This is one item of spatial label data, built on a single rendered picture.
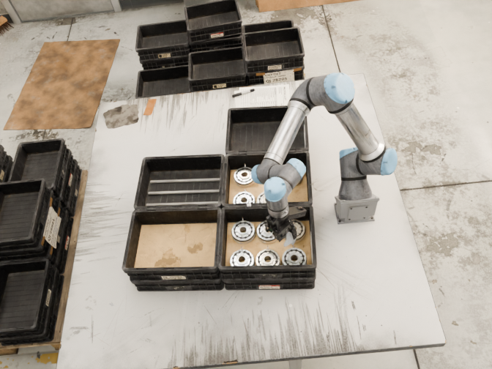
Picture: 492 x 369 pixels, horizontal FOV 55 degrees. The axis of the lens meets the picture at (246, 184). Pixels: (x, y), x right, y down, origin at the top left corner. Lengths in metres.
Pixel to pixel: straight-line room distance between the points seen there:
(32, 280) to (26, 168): 0.76
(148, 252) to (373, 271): 0.99
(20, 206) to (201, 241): 1.29
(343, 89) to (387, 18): 2.81
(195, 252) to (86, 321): 0.57
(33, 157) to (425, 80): 2.94
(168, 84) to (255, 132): 1.36
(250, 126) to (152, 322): 1.09
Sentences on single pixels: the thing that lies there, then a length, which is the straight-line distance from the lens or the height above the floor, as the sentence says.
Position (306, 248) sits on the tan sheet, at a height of 0.83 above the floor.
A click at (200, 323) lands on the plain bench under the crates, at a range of 2.11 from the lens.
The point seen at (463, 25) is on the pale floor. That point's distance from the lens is 4.64.
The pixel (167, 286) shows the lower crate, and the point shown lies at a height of 0.76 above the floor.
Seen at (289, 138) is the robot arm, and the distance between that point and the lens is 1.83.
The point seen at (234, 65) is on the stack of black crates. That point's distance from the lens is 3.54.
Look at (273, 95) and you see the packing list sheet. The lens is 2.82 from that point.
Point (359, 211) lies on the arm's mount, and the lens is 2.21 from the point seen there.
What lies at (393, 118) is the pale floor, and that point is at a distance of 3.70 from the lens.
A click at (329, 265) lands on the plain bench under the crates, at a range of 2.18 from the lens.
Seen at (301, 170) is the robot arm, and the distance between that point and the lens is 1.69.
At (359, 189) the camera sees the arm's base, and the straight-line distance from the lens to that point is 2.15.
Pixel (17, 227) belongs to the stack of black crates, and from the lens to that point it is 2.95.
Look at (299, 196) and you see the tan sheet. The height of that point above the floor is 0.83.
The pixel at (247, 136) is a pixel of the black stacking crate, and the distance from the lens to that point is 2.45.
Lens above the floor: 2.66
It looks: 54 degrees down
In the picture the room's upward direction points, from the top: 9 degrees counter-clockwise
